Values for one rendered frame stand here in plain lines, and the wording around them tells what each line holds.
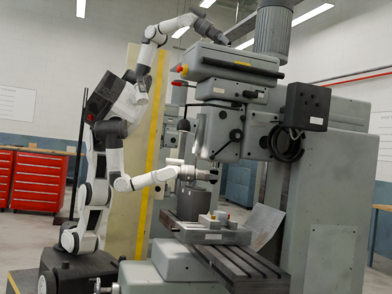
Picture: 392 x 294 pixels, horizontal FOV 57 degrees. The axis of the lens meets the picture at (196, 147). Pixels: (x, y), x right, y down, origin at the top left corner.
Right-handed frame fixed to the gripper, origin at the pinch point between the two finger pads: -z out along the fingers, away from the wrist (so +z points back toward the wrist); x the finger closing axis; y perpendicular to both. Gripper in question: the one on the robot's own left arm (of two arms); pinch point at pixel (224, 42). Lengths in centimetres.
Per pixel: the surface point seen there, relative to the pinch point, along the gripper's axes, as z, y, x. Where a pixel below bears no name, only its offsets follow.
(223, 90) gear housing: -17.9, -22.0, 13.5
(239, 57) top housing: -13.9, -4.1, 11.3
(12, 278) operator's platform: 25, -195, -15
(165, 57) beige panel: 83, -18, -150
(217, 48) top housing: -4.0, -7.7, 17.3
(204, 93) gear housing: -10.6, -28.9, 11.5
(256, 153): -49, -37, 2
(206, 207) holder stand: -45, -82, -25
